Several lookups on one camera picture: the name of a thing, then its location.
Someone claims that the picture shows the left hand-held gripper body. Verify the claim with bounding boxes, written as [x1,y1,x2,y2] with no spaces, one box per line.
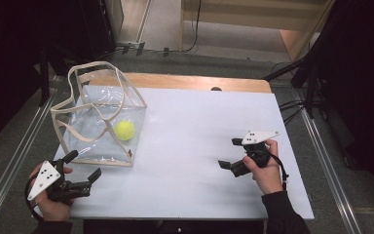
[26,160,93,203]

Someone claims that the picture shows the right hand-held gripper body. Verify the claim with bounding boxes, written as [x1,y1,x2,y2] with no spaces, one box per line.
[231,130,281,178]

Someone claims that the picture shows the transparent tote bag beige trim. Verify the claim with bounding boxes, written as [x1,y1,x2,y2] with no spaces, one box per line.
[50,60,148,168]

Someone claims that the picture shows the yellow tennis ball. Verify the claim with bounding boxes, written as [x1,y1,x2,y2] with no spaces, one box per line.
[114,120,136,141]

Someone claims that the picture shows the person's left hand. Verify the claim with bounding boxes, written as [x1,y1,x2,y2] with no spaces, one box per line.
[28,162,75,222]

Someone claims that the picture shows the person's right hand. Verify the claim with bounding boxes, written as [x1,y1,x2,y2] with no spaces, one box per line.
[242,138,284,196]

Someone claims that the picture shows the black metal stand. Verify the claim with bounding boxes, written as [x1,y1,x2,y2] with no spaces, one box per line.
[38,47,52,107]

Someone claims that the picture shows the black tripod stand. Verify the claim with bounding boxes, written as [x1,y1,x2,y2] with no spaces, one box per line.
[262,53,327,120]

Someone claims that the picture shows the black curtain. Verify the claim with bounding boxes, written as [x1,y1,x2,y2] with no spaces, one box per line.
[0,0,79,154]
[305,0,374,196]

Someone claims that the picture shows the dark equipment rack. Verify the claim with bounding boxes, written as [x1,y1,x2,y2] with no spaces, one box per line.
[55,0,125,66]

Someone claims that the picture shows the beige wooden cabinet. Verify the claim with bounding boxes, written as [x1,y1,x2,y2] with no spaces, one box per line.
[178,0,334,62]

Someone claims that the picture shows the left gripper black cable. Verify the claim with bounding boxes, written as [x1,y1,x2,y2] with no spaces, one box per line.
[23,175,45,223]

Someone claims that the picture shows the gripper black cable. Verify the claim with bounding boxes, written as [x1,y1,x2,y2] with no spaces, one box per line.
[23,175,45,223]
[268,152,290,192]

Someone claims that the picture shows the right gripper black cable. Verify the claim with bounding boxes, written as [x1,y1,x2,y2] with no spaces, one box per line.
[268,152,290,192]

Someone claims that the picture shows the aluminium floor rail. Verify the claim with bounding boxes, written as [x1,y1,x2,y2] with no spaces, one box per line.
[292,90,363,234]
[0,90,59,230]

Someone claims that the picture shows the black floor cables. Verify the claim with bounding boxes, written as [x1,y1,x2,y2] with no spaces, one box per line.
[276,97,308,127]

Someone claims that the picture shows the black hanging cable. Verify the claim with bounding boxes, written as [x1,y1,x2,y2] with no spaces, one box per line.
[181,0,203,54]

